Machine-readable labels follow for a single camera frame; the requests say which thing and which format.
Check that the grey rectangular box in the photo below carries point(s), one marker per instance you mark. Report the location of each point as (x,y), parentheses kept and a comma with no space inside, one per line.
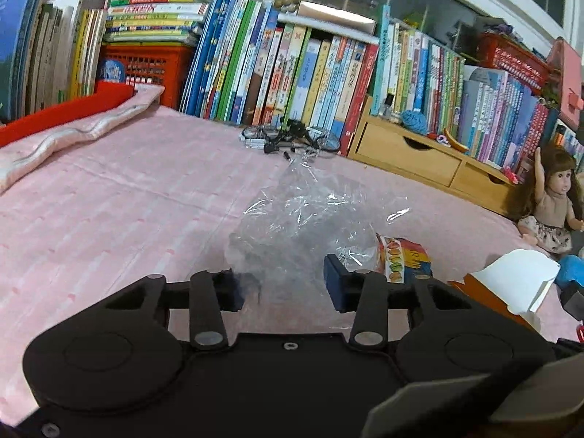
(574,301)

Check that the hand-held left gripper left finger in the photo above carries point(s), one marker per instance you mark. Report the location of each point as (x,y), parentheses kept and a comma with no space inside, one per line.
(230,289)

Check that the pink flower hair clip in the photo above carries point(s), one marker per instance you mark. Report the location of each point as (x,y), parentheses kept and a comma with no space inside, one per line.
(512,177)

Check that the brown-haired doll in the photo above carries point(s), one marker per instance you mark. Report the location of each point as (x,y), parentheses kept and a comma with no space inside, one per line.
(554,205)

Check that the grey flat box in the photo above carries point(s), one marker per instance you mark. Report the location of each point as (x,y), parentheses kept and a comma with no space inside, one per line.
(337,16)

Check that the clear plastic bag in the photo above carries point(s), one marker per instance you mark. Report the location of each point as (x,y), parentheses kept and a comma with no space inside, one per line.
(310,219)

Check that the blue cat plush open mouth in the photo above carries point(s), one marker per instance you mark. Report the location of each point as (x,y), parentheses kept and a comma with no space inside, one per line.
(572,271)

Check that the row of leaning picture books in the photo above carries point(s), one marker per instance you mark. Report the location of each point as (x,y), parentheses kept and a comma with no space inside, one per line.
(41,45)

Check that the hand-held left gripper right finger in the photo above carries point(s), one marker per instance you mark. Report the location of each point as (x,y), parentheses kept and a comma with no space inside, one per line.
(335,283)

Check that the wooden boat-shaped dish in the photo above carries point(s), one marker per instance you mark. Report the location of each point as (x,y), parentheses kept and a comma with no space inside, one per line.
(456,141)

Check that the torn orange and white carton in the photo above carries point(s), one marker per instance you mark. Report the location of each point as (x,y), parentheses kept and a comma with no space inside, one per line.
(515,278)

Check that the small glass bottle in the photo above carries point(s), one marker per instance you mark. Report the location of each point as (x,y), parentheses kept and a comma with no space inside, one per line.
(388,105)

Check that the row of small books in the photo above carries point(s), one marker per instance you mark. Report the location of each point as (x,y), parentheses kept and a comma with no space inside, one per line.
(570,143)

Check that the stack of flat books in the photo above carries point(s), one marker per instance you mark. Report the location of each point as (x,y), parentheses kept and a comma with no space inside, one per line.
(155,18)

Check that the blue yarn ball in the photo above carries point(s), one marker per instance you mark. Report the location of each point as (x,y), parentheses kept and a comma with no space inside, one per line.
(415,122)

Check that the pink cardboard box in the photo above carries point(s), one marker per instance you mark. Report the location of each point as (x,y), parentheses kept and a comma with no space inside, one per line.
(568,82)

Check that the red plastic crate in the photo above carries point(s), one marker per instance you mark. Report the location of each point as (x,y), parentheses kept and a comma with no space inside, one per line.
(146,73)

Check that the row of tall picture books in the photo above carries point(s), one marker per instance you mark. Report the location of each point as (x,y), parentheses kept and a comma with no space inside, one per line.
(273,73)

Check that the black model bicycle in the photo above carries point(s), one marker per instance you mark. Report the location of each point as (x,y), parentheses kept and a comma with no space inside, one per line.
(292,137)

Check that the wooden drawer organizer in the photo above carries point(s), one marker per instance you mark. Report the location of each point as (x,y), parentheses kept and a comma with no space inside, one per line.
(410,155)

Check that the red plastic basket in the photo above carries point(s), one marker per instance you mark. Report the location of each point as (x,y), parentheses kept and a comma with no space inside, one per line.
(515,59)

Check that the macaron print snack packet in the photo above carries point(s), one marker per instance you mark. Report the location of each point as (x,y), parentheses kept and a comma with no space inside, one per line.
(404,255)

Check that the row of thin paperback books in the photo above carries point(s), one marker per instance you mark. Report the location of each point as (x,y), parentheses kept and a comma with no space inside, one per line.
(479,100)

